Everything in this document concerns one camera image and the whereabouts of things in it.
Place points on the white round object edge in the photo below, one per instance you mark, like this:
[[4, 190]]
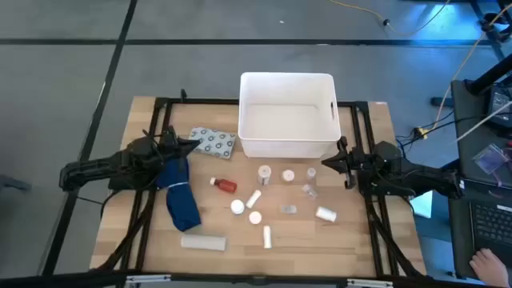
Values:
[[203, 242]]

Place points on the black tripod stand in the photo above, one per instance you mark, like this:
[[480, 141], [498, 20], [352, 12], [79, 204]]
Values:
[[494, 26]]

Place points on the grey chair leg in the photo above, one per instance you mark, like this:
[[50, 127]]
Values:
[[14, 183]]

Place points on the red bottle white cap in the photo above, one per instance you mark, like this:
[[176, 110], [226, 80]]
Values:
[[226, 185]]

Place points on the black front beam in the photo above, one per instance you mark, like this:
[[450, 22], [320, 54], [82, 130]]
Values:
[[60, 281]]

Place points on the white pouch blue cross print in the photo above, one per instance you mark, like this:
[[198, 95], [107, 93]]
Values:
[[213, 142]]

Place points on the black pole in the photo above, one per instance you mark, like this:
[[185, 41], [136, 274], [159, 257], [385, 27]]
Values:
[[492, 74]]

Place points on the black metal table frame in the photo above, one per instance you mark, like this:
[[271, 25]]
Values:
[[200, 101]]

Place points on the black side desk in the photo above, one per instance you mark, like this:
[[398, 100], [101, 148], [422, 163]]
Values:
[[464, 160]]

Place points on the blue fabric wrap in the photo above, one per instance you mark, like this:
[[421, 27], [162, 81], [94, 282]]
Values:
[[180, 196]]

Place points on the white aspirin bottle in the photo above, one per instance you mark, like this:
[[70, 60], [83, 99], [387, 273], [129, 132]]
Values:
[[237, 206]]

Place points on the white mesh plastic basket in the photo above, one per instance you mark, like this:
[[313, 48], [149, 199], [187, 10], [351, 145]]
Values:
[[288, 120]]

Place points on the silver bracket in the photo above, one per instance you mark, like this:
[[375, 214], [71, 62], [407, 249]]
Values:
[[148, 278], [370, 283]]

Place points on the white gauze roll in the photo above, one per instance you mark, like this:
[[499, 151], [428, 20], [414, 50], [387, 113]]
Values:
[[253, 198], [267, 237]]

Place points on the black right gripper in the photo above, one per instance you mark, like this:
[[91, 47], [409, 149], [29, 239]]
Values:
[[360, 164]]

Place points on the black laptop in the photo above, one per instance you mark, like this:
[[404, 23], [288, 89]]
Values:
[[494, 230]]

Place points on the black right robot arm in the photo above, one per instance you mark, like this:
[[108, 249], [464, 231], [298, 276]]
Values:
[[424, 178]]

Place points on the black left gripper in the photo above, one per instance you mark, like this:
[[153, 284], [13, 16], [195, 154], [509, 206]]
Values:
[[170, 144]]

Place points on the tall tan bandage roll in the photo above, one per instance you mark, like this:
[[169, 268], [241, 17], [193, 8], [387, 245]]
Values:
[[264, 174]]

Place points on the clear vial white cap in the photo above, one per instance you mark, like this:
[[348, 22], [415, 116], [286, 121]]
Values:
[[289, 209], [309, 191], [311, 173]]

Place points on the clear plastic bag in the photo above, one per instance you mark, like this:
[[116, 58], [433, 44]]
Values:
[[489, 158]]

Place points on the white plastic bottle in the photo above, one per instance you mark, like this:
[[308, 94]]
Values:
[[326, 214]]

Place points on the person's hand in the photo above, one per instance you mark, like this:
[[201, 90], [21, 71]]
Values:
[[490, 268]]

